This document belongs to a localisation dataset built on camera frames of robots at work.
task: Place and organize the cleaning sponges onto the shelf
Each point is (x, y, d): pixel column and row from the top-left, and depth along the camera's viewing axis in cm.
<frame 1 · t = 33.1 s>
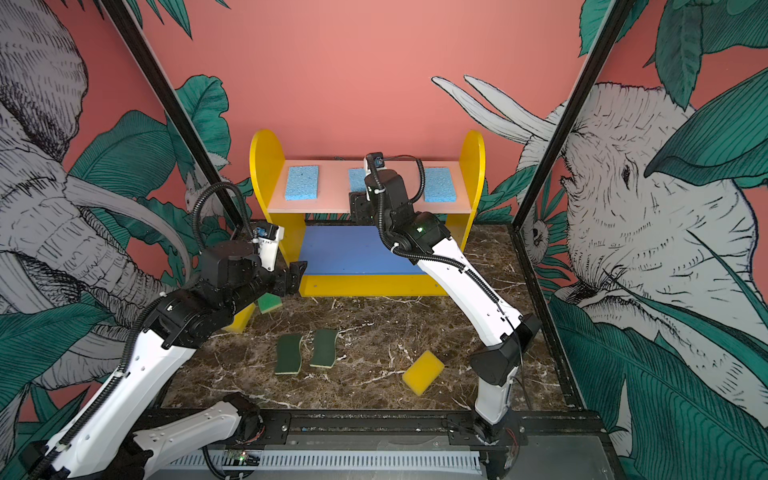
left hand: (288, 255, 65), fingers open
right hand: (358, 188, 67), fingers open
dark green sponge left: (288, 354, 88), on the table
dark green sponge right: (323, 348, 90), on the table
yellow sponge: (423, 373, 86), on the table

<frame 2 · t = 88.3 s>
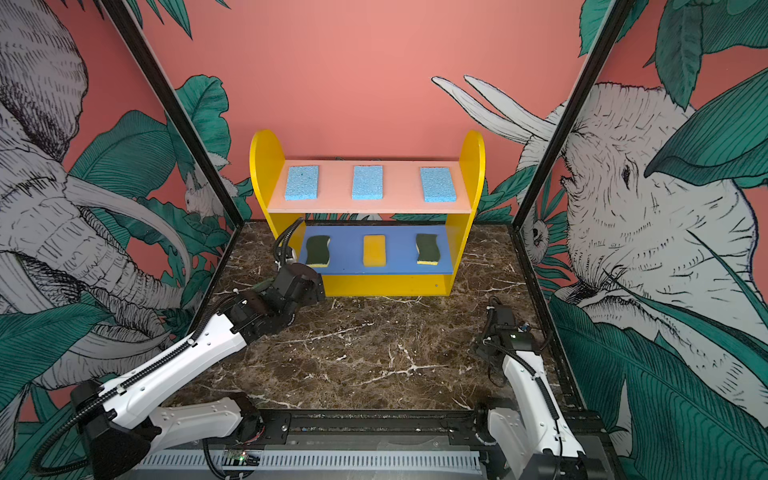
left hand: (305, 277, 75), fingers open
right hand: (489, 352, 81), fingers open
dark green sponge left: (318, 254, 92), point 16 cm above the table
dark green sponge right: (428, 249, 95), point 16 cm above the table
yellow sponge: (374, 251, 94), point 16 cm above the table

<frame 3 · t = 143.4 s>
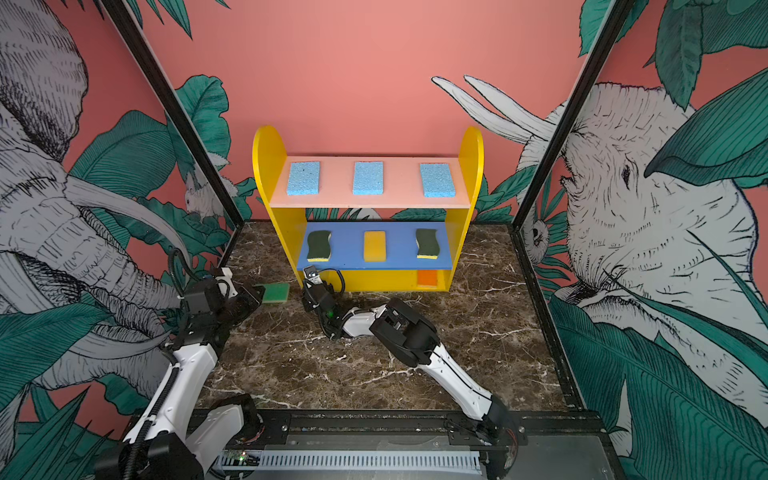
left hand: (264, 282, 81), fingers closed
right hand: (302, 280, 96), fingers open
orange yellow sponge: (427, 279, 102), point 3 cm above the table
bright green sponge: (276, 295, 97), point 4 cm above the table
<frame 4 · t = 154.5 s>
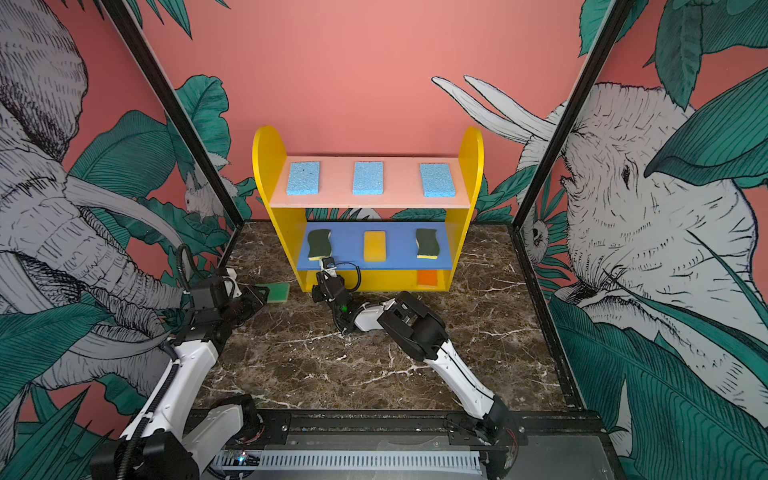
left hand: (266, 284, 82), fingers open
right hand: (308, 272, 95), fingers closed
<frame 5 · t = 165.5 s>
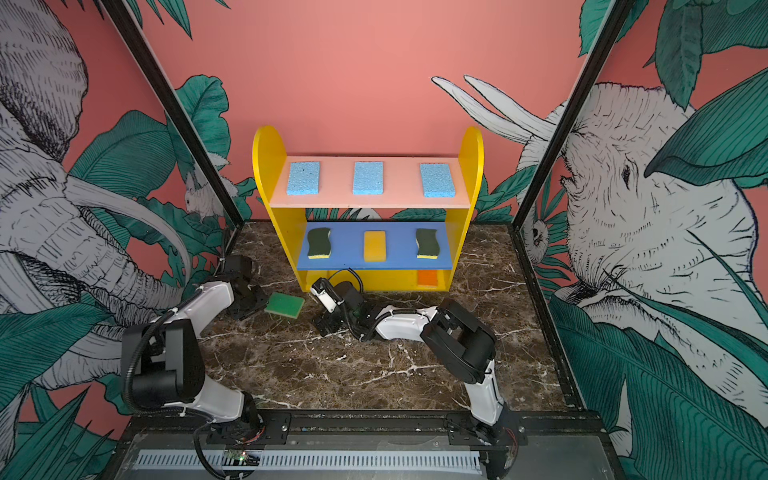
left hand: (256, 300, 91), fingers open
right hand: (314, 307, 85), fingers open
bright green sponge: (286, 305, 97), point 2 cm above the table
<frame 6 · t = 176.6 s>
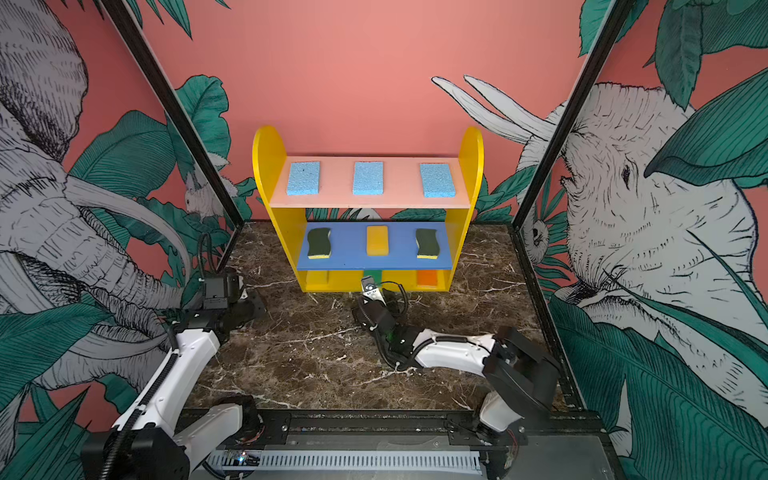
left hand: (259, 295, 83), fingers open
right hand: (361, 294, 82), fingers open
yellow sponge: (377, 241, 95), point 17 cm above the table
bright green sponge: (378, 273, 105), point 2 cm above the table
